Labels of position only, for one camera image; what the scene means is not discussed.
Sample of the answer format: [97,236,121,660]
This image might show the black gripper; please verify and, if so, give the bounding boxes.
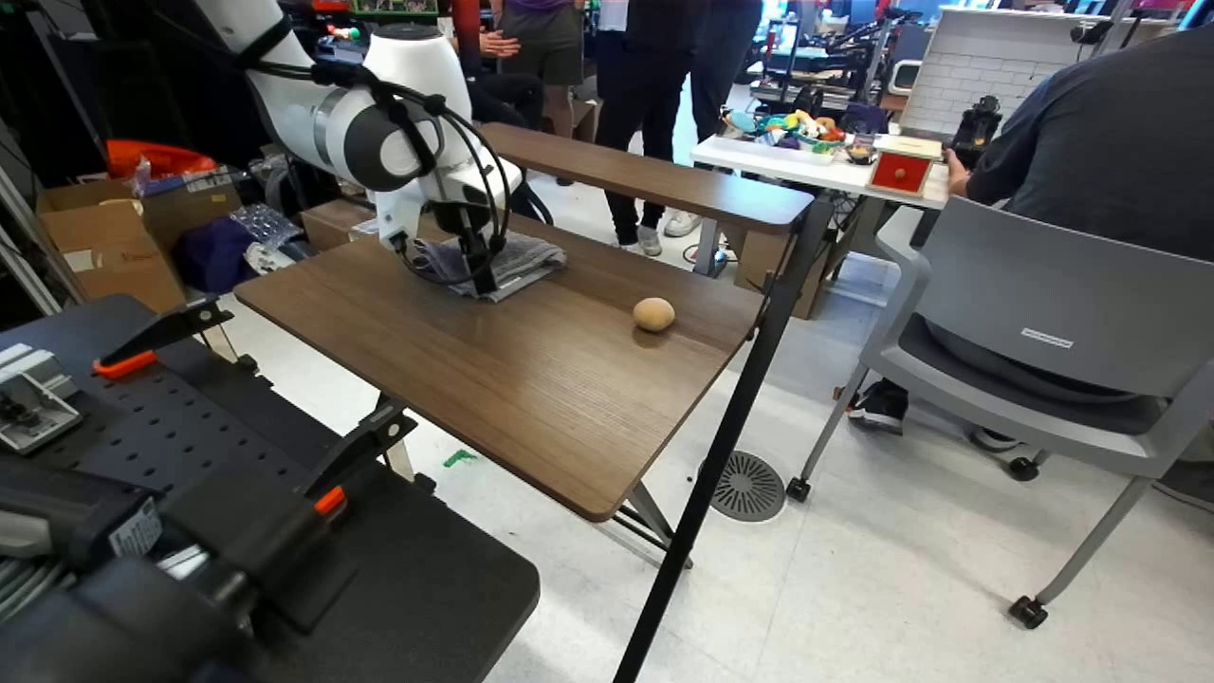
[432,187,504,298]

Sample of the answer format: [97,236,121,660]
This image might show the grey cloth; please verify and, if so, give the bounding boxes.
[408,226,568,306]

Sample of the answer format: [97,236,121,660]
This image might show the beige ball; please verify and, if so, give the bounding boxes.
[630,291,680,336]

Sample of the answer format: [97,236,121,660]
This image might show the black robot base cover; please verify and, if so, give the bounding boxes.
[0,447,277,683]

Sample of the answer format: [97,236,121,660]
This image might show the small cardboard box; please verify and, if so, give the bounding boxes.
[299,193,385,253]

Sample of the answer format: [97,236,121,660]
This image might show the long wooden bench table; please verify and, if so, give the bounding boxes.
[475,116,819,236]

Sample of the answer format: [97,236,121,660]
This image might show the standing person in shorts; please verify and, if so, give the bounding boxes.
[475,0,595,140]

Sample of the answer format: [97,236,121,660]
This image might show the standing person black clothes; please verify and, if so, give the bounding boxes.
[586,0,701,261]

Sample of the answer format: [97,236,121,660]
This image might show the orange black bar clamp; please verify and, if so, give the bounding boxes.
[86,291,239,387]
[203,397,422,618]

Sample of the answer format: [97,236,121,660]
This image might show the dark blue bag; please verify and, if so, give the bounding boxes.
[171,211,264,298]

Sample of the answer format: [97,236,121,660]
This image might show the cardboard box under bench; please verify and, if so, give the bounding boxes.
[738,224,844,323]

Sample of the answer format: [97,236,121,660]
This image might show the black metal table legs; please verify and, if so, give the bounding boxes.
[607,474,700,568]

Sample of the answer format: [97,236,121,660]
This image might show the standing person dark trousers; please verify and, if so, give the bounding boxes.
[690,0,769,144]

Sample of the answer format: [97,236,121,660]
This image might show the black perforated board table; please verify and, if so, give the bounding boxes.
[0,291,547,683]

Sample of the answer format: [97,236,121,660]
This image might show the white table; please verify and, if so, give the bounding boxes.
[690,129,955,216]

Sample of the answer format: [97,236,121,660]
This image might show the pile of colourful toys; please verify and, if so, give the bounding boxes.
[729,103,855,154]

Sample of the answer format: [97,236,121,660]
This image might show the orange bag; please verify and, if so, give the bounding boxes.
[104,132,224,183]

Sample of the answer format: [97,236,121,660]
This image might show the round grey floor drain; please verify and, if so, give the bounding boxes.
[707,447,795,526]

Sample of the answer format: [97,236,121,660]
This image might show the large cardboard box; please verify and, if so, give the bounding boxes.
[33,175,246,315]

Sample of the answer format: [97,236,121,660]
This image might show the red box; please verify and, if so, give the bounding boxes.
[871,144,941,197]

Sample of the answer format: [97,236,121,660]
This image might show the printed photo card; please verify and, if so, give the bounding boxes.
[0,366,86,460]

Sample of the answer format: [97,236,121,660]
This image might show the black device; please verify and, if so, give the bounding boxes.
[949,91,1011,167]

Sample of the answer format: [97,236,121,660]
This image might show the white panel board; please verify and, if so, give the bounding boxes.
[896,2,1122,148]

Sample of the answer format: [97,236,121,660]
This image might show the grey plastic chair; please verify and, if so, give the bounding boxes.
[781,193,1214,632]

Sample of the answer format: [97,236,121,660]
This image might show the seated person grey shirt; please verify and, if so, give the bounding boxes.
[845,26,1214,441]

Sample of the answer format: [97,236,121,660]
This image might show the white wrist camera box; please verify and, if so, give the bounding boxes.
[370,187,432,246]

